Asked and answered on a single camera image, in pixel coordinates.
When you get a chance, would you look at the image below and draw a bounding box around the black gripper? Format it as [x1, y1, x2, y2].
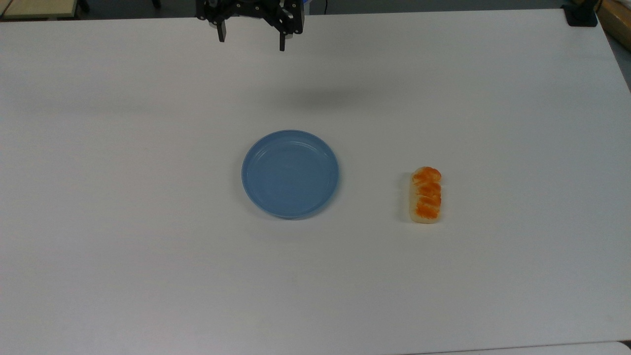
[196, 0, 305, 52]

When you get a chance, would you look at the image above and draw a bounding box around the blue round plate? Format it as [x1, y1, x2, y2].
[241, 130, 340, 219]

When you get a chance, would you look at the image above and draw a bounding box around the orange glazed bread roll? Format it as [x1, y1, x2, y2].
[408, 167, 442, 225]

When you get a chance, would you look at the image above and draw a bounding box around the light wooden table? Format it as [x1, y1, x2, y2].
[0, 0, 80, 20]

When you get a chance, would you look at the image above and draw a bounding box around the black table clamp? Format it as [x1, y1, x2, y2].
[563, 0, 599, 27]

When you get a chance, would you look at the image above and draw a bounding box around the wooden board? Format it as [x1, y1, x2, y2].
[597, 0, 631, 51]

